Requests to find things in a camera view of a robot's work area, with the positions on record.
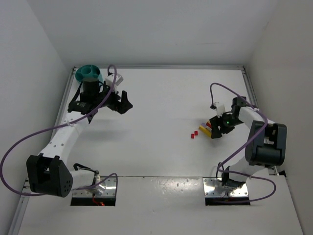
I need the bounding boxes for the long yellow lego brick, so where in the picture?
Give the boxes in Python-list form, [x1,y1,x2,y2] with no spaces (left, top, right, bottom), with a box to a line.
[199,126,212,137]

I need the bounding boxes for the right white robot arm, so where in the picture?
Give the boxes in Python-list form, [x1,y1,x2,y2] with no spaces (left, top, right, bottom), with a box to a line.
[209,96,287,188]

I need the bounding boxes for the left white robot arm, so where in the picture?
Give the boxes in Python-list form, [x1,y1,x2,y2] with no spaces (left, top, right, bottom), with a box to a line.
[26,74,133,197]

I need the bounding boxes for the teal divided round container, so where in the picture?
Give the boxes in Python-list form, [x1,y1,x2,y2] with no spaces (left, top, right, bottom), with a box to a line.
[75,65,103,83]

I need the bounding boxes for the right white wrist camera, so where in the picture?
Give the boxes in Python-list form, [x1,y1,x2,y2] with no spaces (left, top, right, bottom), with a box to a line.
[210,102,226,118]

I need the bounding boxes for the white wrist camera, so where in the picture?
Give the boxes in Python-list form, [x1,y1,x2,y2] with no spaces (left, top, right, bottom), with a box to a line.
[210,102,226,118]
[105,73,124,87]

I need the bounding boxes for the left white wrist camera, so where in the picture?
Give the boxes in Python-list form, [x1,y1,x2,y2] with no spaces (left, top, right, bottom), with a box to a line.
[105,73,124,87]

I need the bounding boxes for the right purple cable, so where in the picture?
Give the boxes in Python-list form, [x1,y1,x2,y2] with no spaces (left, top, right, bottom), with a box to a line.
[209,82,277,203]

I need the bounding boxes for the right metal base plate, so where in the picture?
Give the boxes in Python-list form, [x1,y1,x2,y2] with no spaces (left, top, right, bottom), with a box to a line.
[202,177,249,199]

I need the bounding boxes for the metal base plate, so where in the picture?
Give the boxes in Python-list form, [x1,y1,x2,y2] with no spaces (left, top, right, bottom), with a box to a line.
[202,177,249,199]
[72,176,116,198]

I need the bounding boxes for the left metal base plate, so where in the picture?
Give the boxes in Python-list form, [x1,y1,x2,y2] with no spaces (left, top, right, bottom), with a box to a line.
[72,176,116,198]

